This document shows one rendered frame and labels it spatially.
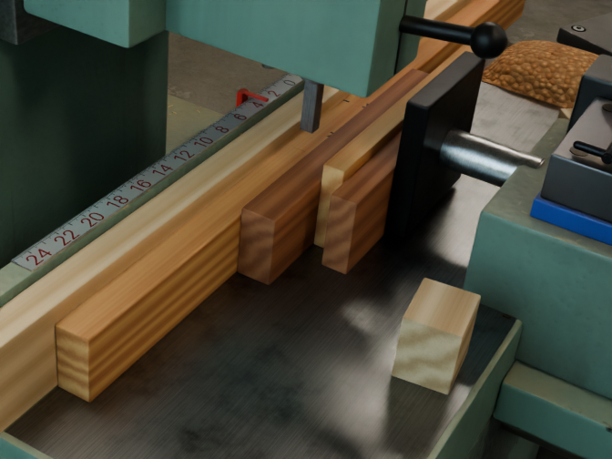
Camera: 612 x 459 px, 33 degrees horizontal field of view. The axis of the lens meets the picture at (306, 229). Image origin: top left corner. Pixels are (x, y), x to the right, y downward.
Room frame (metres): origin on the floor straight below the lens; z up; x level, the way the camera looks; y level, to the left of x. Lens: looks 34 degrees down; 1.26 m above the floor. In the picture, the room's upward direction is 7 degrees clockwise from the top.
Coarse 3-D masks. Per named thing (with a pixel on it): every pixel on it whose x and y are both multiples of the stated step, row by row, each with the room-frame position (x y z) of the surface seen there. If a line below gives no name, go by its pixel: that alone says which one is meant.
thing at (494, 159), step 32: (480, 64) 0.59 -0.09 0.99; (416, 96) 0.53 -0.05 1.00; (448, 96) 0.55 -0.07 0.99; (416, 128) 0.52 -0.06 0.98; (448, 128) 0.56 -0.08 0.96; (416, 160) 0.52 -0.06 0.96; (448, 160) 0.55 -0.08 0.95; (480, 160) 0.54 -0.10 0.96; (512, 160) 0.53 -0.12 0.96; (544, 160) 0.54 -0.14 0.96; (416, 192) 0.52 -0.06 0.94; (416, 224) 0.53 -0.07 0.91
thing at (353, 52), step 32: (192, 0) 0.56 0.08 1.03; (224, 0) 0.55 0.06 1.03; (256, 0) 0.54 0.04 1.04; (288, 0) 0.53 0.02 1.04; (320, 0) 0.52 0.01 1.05; (352, 0) 0.52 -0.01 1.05; (384, 0) 0.51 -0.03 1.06; (416, 0) 0.55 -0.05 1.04; (192, 32) 0.56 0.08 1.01; (224, 32) 0.55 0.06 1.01; (256, 32) 0.54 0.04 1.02; (288, 32) 0.53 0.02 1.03; (320, 32) 0.52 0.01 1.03; (352, 32) 0.51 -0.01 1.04; (384, 32) 0.52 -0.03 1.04; (288, 64) 0.53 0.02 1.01; (320, 64) 0.52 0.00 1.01; (352, 64) 0.51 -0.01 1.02; (384, 64) 0.53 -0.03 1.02
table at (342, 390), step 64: (512, 128) 0.69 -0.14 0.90; (448, 192) 0.59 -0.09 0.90; (320, 256) 0.50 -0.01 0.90; (384, 256) 0.51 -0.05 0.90; (448, 256) 0.51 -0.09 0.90; (192, 320) 0.43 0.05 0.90; (256, 320) 0.43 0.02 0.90; (320, 320) 0.44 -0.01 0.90; (384, 320) 0.45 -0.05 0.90; (512, 320) 0.46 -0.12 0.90; (128, 384) 0.37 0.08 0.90; (192, 384) 0.38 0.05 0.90; (256, 384) 0.38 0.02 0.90; (320, 384) 0.39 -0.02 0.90; (384, 384) 0.39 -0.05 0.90; (512, 384) 0.44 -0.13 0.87; (0, 448) 0.33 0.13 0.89; (64, 448) 0.33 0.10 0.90; (128, 448) 0.33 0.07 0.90; (192, 448) 0.33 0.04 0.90; (256, 448) 0.34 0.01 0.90; (320, 448) 0.34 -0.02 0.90; (384, 448) 0.35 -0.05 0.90; (448, 448) 0.36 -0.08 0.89; (576, 448) 0.42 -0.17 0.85
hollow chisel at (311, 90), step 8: (304, 88) 0.56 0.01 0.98; (312, 88) 0.56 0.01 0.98; (320, 88) 0.56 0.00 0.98; (304, 96) 0.56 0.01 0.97; (312, 96) 0.56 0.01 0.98; (320, 96) 0.56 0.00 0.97; (304, 104) 0.56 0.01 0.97; (312, 104) 0.56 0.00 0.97; (320, 104) 0.56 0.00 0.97; (304, 112) 0.56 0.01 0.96; (312, 112) 0.56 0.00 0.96; (320, 112) 0.56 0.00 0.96; (304, 120) 0.56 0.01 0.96; (312, 120) 0.56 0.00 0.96; (304, 128) 0.56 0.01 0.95; (312, 128) 0.56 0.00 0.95
